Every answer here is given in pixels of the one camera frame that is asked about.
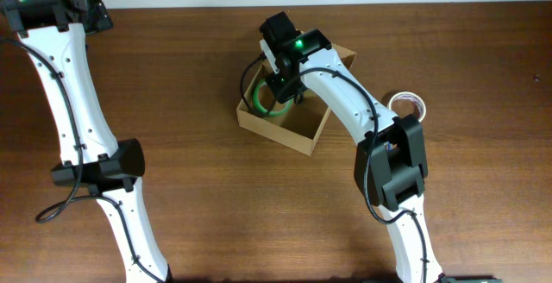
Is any green tape roll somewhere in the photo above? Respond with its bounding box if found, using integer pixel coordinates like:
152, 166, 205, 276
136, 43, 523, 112
253, 80, 292, 117

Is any brown cardboard box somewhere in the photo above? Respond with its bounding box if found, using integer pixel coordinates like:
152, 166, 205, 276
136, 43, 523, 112
236, 43, 357, 156

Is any white masking tape roll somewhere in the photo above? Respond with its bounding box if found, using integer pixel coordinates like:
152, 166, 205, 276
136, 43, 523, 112
386, 91, 427, 123

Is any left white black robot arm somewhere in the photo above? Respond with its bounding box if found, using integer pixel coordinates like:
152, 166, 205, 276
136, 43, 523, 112
1, 0, 173, 282

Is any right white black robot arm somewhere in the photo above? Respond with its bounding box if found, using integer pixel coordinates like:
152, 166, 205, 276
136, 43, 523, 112
260, 12, 444, 282

